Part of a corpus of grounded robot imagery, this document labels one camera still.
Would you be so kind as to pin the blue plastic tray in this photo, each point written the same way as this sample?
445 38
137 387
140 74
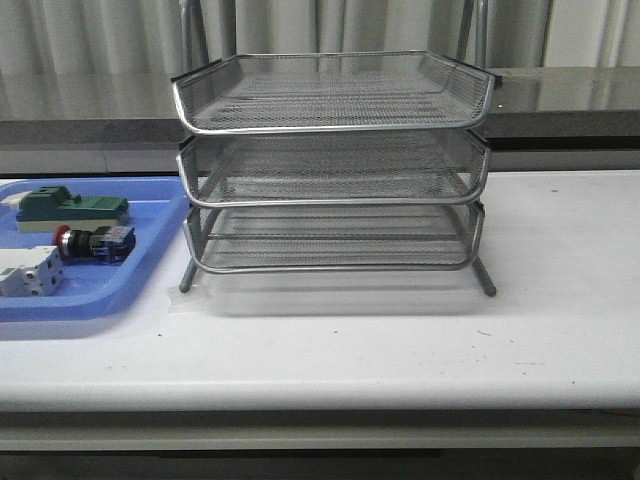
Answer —
91 289

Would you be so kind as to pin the red emergency stop button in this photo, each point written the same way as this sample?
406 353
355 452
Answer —
107 244

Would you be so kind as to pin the silver mesh tray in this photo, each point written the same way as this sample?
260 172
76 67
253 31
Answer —
421 167
253 94
236 240

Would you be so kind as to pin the white component behind terminal block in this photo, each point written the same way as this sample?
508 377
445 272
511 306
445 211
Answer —
11 203

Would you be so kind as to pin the white circuit breaker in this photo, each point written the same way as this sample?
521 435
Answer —
27 272

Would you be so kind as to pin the green terminal block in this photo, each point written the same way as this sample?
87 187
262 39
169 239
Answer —
47 208

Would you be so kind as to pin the silver metal rack frame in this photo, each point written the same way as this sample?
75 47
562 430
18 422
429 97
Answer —
192 26

